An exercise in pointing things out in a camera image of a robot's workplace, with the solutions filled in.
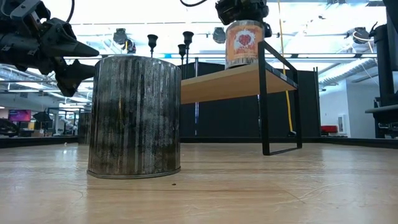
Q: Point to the silver vertical pole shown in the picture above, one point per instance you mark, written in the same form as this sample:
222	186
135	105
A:
196	67

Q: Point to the black partition panel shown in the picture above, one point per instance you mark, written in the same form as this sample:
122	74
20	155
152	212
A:
230	121

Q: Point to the dark streaked metal candle tin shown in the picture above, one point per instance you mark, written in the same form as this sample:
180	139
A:
133	118
244	43

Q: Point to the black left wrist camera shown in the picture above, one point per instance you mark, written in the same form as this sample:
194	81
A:
59	28

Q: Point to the red seat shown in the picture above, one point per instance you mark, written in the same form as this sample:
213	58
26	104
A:
328	129

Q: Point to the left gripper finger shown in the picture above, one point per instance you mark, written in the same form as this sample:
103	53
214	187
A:
73	74
68	49

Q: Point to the computer monitor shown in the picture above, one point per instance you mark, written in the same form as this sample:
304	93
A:
19	115

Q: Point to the black desk lamp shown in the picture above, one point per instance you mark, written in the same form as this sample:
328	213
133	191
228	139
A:
42	116

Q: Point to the black round ceiling device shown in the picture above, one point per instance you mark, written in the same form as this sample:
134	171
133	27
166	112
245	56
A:
360	34
217	35
119	35

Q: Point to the white wall-mounted box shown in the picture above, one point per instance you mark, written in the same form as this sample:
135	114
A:
342	124

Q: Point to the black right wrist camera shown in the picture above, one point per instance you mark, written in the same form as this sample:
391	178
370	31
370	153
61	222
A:
225	12

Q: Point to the black metal candlestick holder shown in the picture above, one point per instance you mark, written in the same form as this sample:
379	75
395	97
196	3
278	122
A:
182	48
188	36
152	40

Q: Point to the black office chair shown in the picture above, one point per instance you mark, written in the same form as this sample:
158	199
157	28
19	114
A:
6	127

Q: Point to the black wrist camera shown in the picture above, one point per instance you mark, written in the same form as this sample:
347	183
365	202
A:
59	28
225	12

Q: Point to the black frame wooden shelf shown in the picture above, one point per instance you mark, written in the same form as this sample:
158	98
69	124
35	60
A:
230	84

